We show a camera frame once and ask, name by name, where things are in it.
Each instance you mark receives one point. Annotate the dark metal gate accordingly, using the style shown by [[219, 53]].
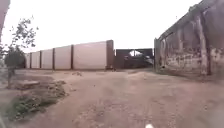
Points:
[[128, 61]]

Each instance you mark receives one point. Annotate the robot's own part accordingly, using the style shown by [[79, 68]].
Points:
[[149, 126]]

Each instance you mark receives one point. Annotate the patch of weeds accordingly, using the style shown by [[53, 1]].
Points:
[[31, 100]]

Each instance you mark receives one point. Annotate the small leafy tree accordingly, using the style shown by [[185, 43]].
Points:
[[15, 56]]

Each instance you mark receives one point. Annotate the building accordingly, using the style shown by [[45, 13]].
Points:
[[3, 10]]

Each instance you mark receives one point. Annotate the pale wall with brown pillars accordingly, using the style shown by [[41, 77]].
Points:
[[86, 56]]

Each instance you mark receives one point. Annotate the weathered grey stone wall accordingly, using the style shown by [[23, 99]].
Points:
[[190, 50]]

